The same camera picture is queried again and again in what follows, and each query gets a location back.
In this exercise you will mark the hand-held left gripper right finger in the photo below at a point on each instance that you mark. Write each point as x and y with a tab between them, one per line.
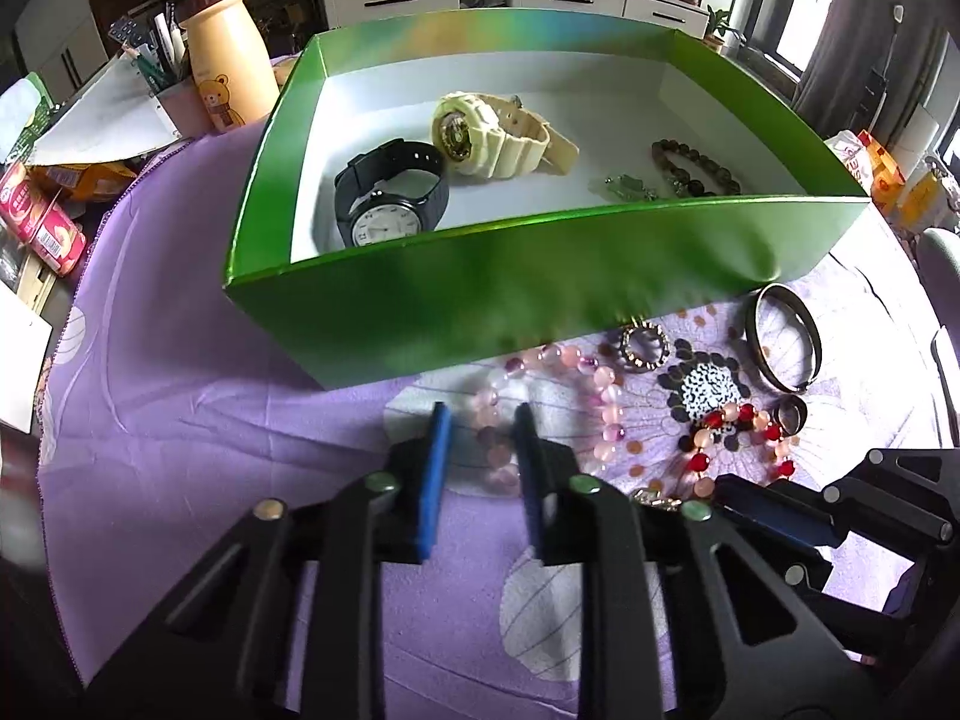
531	487

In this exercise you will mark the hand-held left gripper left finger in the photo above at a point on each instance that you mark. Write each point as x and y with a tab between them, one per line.
439	480

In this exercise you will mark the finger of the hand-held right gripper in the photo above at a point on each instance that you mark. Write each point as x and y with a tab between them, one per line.
780	514
855	600

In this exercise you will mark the gold flower brooch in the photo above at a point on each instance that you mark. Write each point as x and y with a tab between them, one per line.
652	499

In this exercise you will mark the metal bangle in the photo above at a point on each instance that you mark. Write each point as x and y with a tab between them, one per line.
754	330

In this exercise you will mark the green cardboard box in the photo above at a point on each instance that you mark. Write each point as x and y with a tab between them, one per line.
525	292

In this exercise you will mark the purple floral cloth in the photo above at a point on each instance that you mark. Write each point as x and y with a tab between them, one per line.
225	427

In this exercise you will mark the black wrist watch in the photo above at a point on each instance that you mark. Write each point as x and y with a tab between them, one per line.
382	229

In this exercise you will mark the grey chair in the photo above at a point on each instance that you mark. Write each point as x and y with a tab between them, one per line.
941	270

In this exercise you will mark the cream wrist watch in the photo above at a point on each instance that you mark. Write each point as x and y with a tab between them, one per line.
517	139

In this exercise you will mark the yellow orange packets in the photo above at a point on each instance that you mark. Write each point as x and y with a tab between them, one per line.
911	187

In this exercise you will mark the white plastic bag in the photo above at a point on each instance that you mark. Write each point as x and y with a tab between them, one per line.
847	157

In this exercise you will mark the white flat box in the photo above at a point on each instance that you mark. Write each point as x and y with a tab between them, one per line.
19	360

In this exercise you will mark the pink pen holder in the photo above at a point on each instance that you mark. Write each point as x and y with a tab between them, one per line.
184	109

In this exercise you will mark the orange snack packet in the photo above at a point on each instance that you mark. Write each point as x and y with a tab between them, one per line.
86	180

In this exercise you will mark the red snack packets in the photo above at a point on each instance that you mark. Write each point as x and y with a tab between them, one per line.
45	225

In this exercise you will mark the beige bottle with red lid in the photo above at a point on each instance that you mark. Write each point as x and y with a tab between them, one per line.
225	52

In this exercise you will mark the white paper sheet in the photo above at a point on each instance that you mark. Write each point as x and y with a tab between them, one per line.
105	120

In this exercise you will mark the small potted plant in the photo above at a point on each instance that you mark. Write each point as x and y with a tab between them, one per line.
718	26

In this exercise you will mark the grey curtain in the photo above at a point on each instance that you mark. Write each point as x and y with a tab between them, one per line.
840	22

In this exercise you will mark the bushy plant in dark planter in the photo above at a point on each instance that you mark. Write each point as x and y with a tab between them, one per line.
277	11

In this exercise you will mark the bunch of pens and pencils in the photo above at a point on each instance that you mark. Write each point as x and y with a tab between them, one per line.
165	45

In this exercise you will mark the remote control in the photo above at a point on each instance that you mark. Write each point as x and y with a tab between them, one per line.
131	31

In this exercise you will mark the green white packet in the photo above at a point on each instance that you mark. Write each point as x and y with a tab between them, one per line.
26	116

